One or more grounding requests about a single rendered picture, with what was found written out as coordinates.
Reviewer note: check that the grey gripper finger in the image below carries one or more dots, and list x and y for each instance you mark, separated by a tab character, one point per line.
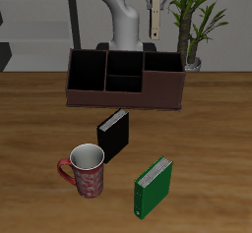
148	4
162	3

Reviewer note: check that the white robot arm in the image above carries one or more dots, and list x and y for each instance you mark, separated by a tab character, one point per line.
126	27

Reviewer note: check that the dark brown desk caddy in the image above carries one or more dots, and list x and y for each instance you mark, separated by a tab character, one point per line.
162	91

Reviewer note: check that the black book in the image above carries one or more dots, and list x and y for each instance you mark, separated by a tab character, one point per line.
114	142

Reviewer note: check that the green book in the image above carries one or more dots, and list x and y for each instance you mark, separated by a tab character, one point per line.
153	191

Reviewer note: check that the beige upright strip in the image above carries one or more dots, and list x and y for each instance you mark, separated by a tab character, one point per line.
155	22

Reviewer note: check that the green pot plant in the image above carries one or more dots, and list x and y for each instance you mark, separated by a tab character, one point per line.
184	30

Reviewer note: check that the red and white mug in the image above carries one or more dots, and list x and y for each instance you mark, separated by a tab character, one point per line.
89	179

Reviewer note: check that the flat black base plate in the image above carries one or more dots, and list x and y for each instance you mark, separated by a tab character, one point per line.
149	46

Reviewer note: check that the grey wall shelf unit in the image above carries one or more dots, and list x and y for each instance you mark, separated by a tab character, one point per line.
36	20

